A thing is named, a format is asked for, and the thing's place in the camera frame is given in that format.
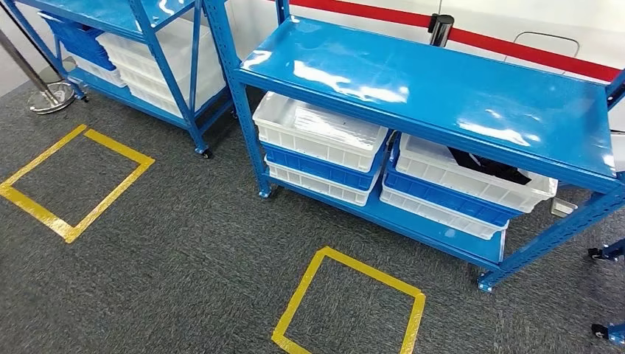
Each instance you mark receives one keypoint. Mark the black plastic trim part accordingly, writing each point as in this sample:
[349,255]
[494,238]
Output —
[488,168]

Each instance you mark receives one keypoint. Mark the white car with red stripe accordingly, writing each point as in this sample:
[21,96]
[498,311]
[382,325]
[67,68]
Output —
[488,14]

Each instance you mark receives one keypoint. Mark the black glossy post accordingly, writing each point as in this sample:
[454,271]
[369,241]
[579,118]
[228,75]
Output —
[442,29]

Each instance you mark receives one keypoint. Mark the pale metal floor bracket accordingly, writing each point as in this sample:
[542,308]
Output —
[564,207]

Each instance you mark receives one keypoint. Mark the chrome stanchion post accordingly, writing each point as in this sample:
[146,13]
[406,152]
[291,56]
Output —
[51,97]

